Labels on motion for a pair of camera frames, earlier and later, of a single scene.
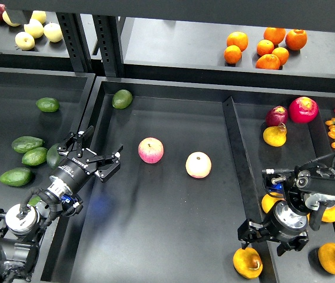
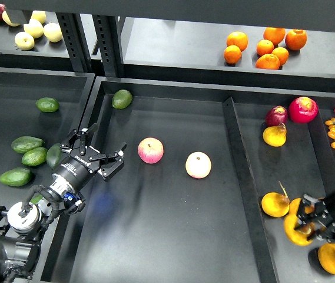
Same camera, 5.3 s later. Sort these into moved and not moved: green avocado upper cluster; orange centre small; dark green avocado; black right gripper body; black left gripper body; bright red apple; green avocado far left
Moved: black right gripper body
Not moved: dark green avocado; orange centre small; green avocado upper cluster; black left gripper body; green avocado far left; bright red apple
